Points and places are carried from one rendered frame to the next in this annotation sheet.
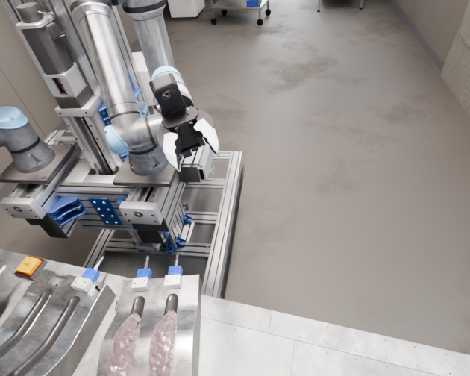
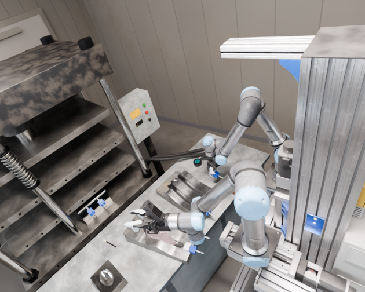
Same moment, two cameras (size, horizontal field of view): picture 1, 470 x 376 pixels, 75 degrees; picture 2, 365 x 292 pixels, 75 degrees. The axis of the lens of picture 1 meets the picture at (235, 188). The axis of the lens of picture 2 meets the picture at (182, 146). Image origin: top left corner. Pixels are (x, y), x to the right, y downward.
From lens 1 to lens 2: 128 cm
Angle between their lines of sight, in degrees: 81
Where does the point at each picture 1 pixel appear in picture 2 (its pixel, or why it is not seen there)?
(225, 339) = (157, 266)
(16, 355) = (184, 189)
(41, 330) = (192, 195)
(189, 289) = (181, 254)
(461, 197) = not seen: outside the picture
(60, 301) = not seen: hidden behind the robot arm
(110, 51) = (214, 190)
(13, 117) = not seen: hidden behind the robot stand
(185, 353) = (153, 243)
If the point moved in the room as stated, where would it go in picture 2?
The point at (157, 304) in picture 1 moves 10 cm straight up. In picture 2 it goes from (182, 238) to (178, 230)
